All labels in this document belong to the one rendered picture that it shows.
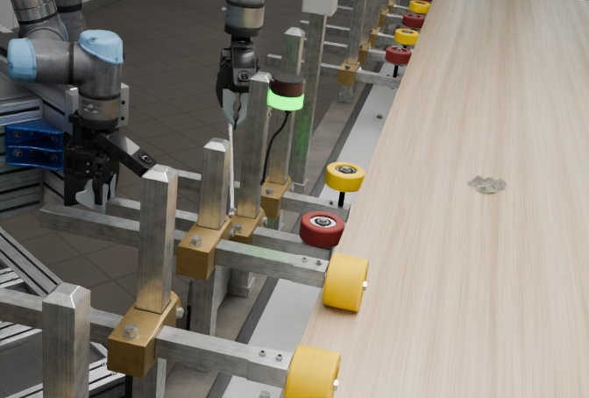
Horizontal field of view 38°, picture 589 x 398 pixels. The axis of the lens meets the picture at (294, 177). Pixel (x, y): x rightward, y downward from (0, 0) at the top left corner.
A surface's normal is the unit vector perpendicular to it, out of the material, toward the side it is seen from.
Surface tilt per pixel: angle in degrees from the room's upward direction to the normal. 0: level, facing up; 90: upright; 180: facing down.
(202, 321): 90
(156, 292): 90
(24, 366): 0
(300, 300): 0
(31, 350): 0
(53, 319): 90
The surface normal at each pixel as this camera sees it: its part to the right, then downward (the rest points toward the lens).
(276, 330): 0.11, -0.90
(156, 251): -0.22, 0.38
